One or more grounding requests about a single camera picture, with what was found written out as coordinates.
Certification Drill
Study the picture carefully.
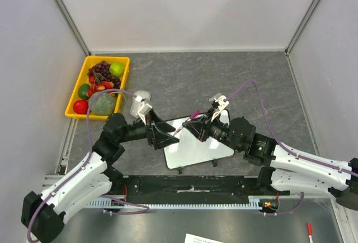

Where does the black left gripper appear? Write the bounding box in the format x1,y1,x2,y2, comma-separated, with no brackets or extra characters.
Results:
117,108,179,150

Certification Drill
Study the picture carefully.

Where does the white marker with magenta cap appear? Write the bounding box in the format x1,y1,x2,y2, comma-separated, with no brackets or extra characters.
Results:
173,109,201,136

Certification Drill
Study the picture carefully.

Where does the small black framed whiteboard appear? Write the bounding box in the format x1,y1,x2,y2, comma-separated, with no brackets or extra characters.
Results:
162,109,235,174

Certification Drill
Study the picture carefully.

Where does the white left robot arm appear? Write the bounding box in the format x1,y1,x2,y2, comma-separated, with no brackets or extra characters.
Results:
21,109,179,242

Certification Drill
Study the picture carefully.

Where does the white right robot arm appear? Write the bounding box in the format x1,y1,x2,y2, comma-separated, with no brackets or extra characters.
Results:
182,109,357,210

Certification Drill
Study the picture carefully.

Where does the grey whiteboard eraser sponge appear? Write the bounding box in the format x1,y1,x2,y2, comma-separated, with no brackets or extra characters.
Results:
130,90,151,118

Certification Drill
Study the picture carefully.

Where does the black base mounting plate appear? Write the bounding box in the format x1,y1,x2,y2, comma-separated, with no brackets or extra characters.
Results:
109,175,277,204

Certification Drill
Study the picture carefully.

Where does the green netted melon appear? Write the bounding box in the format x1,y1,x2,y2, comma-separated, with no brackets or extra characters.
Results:
88,92,116,116

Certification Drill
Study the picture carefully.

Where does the yellow plastic fruit tray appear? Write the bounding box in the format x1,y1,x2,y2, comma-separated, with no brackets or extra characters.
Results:
65,56,130,120

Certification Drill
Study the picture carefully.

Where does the light green apple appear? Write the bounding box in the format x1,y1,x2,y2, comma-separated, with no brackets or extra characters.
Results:
109,62,125,77

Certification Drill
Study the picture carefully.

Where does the red strawberries cluster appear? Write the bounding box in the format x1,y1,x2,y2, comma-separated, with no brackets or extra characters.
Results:
86,76,114,98

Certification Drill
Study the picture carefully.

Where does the red apple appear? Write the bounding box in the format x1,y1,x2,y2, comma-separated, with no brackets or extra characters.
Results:
73,99,89,115

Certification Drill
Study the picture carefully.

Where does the purple grape bunch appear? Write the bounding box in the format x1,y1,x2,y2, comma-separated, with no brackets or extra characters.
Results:
87,60,121,86

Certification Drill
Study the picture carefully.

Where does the dark green lime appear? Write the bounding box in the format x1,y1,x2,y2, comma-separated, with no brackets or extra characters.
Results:
78,83,90,100

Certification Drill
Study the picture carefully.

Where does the white paper sheet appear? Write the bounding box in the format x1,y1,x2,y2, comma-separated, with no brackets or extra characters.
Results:
184,234,222,243

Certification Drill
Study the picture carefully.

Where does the red capped marker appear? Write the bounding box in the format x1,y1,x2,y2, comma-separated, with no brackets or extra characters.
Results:
307,222,313,243

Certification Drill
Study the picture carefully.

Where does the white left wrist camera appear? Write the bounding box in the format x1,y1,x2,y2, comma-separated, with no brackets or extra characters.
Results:
135,96,153,125

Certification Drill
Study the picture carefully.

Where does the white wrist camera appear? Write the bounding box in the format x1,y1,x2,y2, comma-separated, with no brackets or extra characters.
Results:
209,93,229,122
135,96,153,125

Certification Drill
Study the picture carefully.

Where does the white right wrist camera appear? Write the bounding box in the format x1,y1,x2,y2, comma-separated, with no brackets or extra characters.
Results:
209,93,229,122

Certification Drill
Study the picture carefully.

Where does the white toothed cable duct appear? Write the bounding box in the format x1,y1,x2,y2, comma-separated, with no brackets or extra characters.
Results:
83,195,265,209

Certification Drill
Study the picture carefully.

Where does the aluminium left corner post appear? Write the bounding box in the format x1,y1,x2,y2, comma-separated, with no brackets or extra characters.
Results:
53,0,92,56

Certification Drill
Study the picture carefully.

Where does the aluminium corner post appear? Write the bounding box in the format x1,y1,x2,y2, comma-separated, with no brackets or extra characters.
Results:
53,0,92,56
285,0,322,56

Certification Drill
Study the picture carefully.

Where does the aluminium right corner post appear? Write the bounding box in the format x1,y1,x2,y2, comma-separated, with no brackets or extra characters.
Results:
285,0,322,56

